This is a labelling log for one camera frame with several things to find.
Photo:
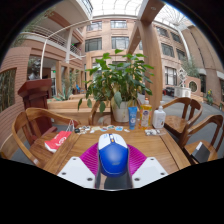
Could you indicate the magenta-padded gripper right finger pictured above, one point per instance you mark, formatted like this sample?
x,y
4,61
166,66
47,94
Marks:
x,y
150,170

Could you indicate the dark key bunch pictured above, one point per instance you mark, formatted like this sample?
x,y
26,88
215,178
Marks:
x,y
77,130

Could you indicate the dark red wooden podium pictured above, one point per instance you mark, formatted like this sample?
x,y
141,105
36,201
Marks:
x,y
35,90

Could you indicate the potted yellow flower plant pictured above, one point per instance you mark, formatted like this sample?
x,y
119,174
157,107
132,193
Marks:
x,y
209,97

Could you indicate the white sculpture on pedestal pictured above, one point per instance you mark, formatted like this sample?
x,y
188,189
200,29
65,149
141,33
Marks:
x,y
182,91

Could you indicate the long wooden planter box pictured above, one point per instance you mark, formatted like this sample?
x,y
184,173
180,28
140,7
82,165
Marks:
x,y
63,104

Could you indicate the black flat box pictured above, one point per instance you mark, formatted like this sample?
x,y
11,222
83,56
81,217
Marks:
x,y
200,152

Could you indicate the blue and white computer mouse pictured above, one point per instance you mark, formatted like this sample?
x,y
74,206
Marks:
x,y
113,160

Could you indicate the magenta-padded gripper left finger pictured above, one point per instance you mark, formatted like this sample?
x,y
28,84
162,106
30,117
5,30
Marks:
x,y
75,170

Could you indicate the blue squeeze tube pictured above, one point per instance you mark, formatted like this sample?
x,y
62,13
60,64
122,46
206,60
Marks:
x,y
132,118

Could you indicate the small light blue card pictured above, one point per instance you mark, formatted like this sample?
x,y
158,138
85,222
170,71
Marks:
x,y
119,128

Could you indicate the yellow liquid soap bottle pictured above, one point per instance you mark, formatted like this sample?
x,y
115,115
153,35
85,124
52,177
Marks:
x,y
145,116

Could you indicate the wooden round-back armchair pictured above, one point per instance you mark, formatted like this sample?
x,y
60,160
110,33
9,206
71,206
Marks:
x,y
200,121
94,111
176,125
36,113

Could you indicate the leafy plant in white pot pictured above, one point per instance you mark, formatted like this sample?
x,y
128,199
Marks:
x,y
116,76

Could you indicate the white pump bottle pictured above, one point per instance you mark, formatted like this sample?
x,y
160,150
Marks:
x,y
159,118

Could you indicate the small white wrapped packet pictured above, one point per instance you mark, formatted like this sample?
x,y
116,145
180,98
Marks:
x,y
151,132

